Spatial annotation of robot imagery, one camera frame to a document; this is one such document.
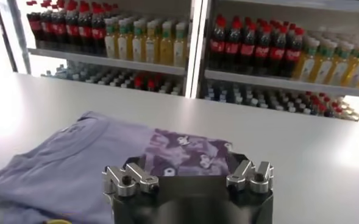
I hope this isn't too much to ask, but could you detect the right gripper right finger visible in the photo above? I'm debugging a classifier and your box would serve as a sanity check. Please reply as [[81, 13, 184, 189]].
[[226, 152, 274, 194]]

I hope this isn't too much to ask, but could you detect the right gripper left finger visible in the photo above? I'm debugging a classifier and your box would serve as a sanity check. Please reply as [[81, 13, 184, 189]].
[[102, 155, 160, 197]]

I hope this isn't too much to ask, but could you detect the purple t-shirt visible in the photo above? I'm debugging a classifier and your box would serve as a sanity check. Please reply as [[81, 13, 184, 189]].
[[0, 111, 233, 224]]

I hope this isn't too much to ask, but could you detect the yellow juice bottle green cap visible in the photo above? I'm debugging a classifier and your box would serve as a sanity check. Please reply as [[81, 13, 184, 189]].
[[144, 21, 159, 64], [117, 19, 132, 61], [311, 41, 337, 85], [327, 43, 354, 86], [104, 18, 118, 59], [159, 23, 174, 66], [173, 23, 188, 68], [343, 45, 359, 88], [132, 20, 146, 63], [293, 38, 320, 82]]

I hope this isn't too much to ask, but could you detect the dark metal frame pole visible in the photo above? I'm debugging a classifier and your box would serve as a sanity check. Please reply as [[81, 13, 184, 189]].
[[0, 0, 18, 73]]

